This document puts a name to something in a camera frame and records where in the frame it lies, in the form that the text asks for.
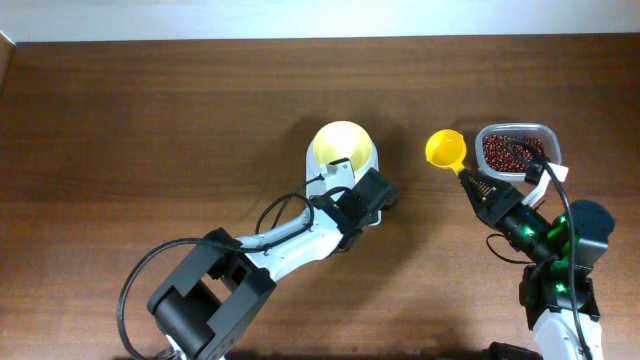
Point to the pale yellow bowl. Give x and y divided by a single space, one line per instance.
342 139

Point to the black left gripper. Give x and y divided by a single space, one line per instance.
368 218

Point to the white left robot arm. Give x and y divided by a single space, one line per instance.
209 300

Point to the yellow measuring scoop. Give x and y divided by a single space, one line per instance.
446 149

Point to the clear plastic bean container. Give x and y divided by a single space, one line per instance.
548 137

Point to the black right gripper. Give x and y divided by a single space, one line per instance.
497 203

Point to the white digital kitchen scale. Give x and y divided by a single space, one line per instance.
313 170

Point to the red beans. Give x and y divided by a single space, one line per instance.
498 157

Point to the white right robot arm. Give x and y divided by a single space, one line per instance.
555 290

